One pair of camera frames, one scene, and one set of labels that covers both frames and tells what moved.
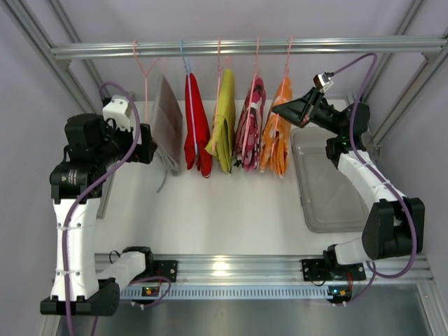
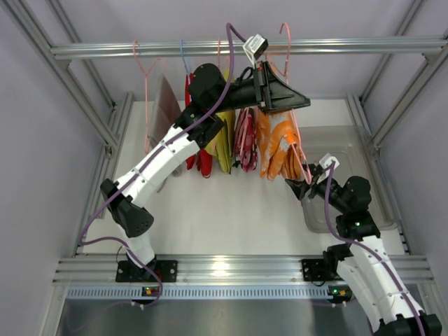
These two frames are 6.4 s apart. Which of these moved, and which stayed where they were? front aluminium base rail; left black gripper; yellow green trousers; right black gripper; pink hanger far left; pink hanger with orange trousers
Moved: left black gripper; pink hanger with orange trousers; right black gripper
Stayed: front aluminium base rail; pink hanger far left; yellow green trousers
